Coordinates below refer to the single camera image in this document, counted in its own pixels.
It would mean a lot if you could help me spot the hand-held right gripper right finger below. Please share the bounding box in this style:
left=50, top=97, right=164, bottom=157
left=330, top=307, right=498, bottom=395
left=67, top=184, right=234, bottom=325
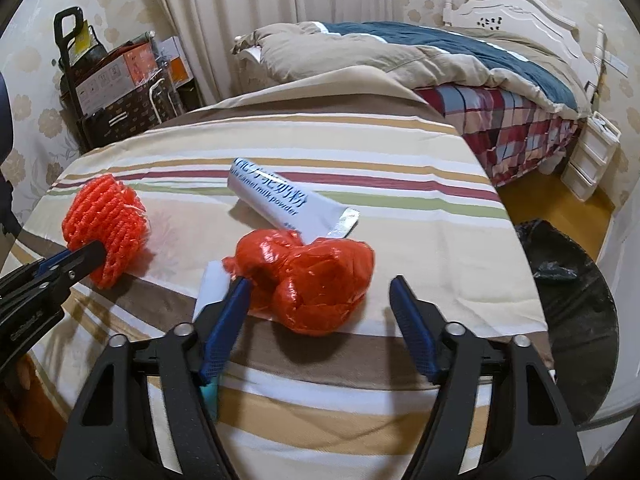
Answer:
left=389, top=275, right=587, bottom=480

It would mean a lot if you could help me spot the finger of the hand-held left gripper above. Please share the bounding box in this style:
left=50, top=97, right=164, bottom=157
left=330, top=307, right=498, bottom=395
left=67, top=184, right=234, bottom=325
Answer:
left=0, top=248, right=89, bottom=289
left=29, top=241, right=109, bottom=307

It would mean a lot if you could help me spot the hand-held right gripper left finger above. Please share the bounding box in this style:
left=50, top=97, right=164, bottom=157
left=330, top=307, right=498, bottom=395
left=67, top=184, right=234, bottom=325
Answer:
left=56, top=276, right=253, bottom=480

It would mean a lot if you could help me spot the red foam net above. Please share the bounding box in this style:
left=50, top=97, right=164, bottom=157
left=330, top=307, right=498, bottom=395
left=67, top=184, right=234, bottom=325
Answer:
left=62, top=174, right=153, bottom=290

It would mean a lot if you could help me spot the orange plastic bag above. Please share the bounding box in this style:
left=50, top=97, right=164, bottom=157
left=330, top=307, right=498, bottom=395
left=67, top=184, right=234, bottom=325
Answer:
left=222, top=229, right=376, bottom=336

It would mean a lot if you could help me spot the black trash bin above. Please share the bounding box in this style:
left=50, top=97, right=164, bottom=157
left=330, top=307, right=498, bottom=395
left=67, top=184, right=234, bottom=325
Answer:
left=515, top=218, right=619, bottom=429

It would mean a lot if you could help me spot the person's left hand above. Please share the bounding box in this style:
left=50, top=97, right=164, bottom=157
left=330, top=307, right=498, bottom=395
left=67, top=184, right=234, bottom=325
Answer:
left=14, top=357, right=32, bottom=394

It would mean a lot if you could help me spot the white crumpled wrapper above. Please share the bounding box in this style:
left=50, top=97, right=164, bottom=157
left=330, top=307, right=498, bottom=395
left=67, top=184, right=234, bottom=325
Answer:
left=192, top=260, right=281, bottom=324

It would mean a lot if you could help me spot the green plastic piece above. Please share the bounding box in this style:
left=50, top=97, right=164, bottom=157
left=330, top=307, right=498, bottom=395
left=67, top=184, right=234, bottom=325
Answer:
left=200, top=377, right=221, bottom=421

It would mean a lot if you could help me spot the white sachet packet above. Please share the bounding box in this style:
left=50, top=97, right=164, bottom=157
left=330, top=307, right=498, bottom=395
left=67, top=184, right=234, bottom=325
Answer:
left=227, top=157, right=361, bottom=239

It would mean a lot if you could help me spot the black office chair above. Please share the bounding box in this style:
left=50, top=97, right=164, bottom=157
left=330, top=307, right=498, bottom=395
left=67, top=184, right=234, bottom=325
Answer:
left=0, top=74, right=17, bottom=242

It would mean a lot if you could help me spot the brown patterned storage bag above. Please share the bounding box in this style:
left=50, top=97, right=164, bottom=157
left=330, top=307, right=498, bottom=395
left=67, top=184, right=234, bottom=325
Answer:
left=84, top=80, right=179, bottom=149

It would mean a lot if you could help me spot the grey and orange cardboard box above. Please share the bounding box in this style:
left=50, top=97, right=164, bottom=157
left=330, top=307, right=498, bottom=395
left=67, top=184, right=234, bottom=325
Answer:
left=75, top=42, right=157, bottom=114

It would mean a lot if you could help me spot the yellow paper tag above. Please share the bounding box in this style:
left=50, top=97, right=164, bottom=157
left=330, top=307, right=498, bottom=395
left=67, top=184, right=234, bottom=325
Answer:
left=75, top=22, right=97, bottom=57

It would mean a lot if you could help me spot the plaid bed sheet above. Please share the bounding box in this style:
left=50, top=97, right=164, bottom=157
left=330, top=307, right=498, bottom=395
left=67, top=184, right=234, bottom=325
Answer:
left=414, top=85, right=587, bottom=187

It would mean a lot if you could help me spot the white and orange box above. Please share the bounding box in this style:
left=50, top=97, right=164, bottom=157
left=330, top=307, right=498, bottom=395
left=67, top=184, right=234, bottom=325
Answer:
left=159, top=36, right=197, bottom=87

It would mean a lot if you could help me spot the white plastic drawer unit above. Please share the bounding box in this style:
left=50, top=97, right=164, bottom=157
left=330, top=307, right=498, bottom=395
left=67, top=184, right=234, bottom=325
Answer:
left=559, top=112, right=622, bottom=204

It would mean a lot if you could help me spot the beige and teal duvet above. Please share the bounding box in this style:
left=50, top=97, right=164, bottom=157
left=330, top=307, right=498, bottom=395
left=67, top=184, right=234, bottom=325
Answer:
left=231, top=21, right=594, bottom=112

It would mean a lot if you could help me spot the cream curtain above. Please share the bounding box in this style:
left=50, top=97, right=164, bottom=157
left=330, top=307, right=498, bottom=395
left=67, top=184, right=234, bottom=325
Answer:
left=140, top=0, right=407, bottom=107

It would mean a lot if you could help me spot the white bed headboard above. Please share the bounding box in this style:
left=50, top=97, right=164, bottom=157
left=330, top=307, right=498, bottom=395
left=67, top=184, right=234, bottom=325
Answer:
left=442, top=0, right=609, bottom=92

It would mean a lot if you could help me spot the white wall cable duct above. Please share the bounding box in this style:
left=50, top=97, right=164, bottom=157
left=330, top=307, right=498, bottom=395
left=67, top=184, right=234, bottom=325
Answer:
left=602, top=50, right=631, bottom=74

